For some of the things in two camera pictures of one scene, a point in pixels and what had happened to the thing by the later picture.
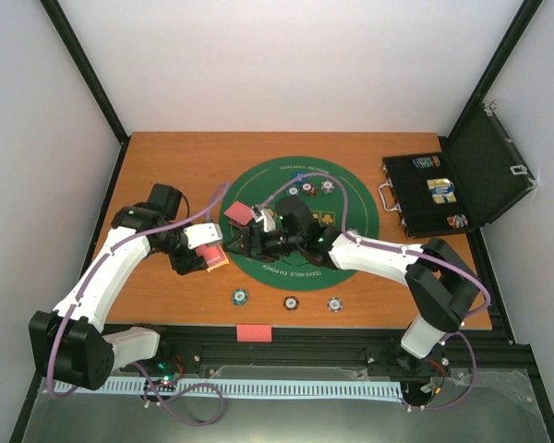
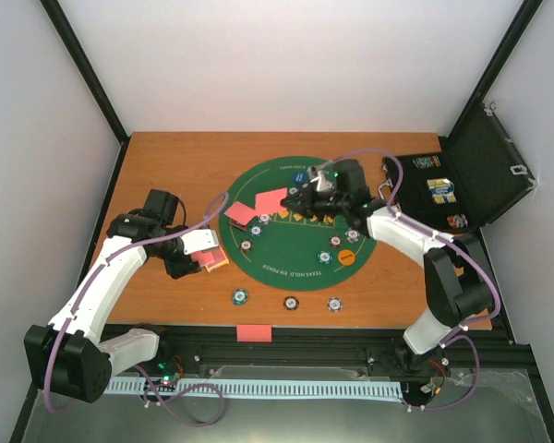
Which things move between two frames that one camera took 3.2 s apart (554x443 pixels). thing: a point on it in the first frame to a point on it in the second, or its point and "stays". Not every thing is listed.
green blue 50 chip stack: x=239 y=296 stays
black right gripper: x=246 y=234 to x=307 y=201
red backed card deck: x=212 y=254 stays
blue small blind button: x=296 y=174 stays
